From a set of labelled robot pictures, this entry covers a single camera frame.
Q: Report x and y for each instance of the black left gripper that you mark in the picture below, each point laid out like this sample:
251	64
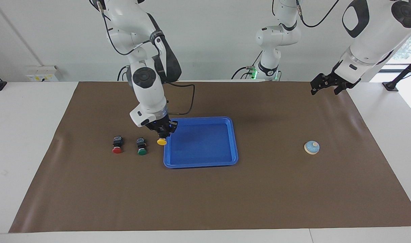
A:
330	81

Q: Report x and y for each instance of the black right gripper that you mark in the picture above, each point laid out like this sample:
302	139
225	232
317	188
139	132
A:
161	124

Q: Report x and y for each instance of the yellow push button switch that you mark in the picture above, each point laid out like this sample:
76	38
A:
161	142

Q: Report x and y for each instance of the green push button switch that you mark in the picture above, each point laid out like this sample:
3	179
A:
142	151

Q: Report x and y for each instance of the red push button switch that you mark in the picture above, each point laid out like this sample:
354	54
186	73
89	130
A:
117	150

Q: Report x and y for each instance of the light blue call bell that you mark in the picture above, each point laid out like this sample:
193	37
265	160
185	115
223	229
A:
311	147

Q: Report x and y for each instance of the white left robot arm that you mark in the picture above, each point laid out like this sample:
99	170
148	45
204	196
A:
370	40

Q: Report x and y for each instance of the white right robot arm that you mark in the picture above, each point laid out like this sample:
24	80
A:
148	91

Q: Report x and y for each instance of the blue plastic tray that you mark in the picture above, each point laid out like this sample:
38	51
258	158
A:
205	145

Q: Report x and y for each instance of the brown table mat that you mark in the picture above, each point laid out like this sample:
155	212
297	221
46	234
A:
205	195

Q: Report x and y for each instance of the black clamp stand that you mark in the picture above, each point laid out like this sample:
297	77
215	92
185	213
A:
403	72

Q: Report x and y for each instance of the white power strip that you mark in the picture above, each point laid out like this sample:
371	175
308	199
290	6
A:
41	76

